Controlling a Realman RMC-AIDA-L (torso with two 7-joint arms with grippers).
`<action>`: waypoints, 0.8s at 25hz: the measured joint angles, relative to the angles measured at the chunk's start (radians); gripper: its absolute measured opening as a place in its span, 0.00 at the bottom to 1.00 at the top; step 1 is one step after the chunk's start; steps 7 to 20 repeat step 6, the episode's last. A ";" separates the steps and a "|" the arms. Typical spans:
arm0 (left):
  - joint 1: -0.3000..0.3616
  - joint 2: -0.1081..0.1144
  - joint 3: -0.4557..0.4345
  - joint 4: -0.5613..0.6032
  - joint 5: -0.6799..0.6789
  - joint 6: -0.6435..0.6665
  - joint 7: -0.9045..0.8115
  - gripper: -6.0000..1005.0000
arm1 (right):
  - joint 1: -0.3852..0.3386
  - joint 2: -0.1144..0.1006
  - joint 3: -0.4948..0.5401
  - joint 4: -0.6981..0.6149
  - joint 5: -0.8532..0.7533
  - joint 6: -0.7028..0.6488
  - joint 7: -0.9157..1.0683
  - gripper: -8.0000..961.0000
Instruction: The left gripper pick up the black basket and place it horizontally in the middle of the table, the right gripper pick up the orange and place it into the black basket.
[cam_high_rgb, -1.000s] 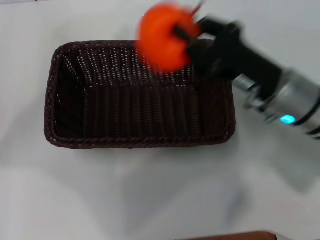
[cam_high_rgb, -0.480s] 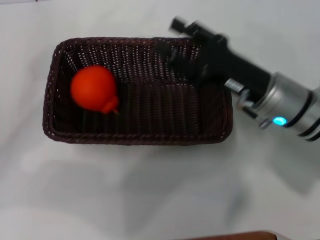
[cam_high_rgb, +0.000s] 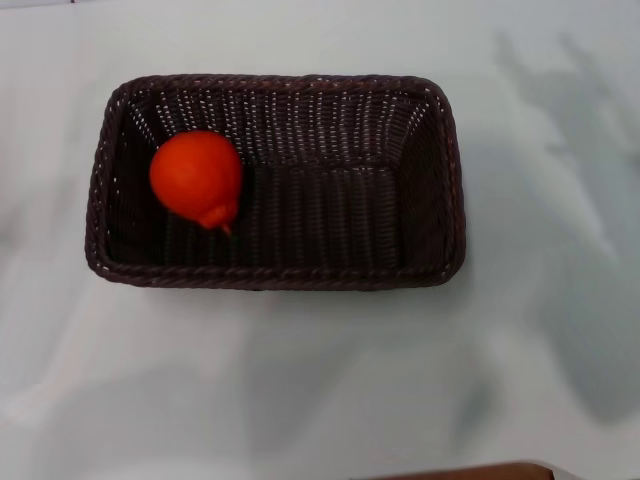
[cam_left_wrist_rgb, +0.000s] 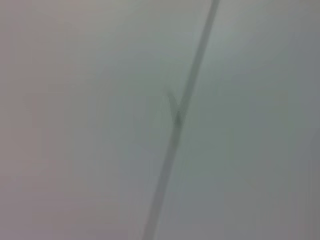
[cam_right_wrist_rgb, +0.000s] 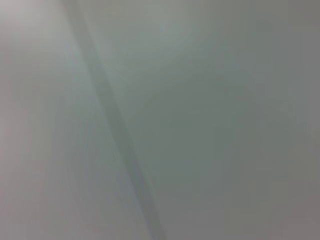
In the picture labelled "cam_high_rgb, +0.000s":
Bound black woven rectangular basket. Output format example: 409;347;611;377
84;74;470;293

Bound orange fruit with stem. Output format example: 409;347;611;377
148;130;245;236

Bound brown table edge strip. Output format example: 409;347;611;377
387;460;555;480

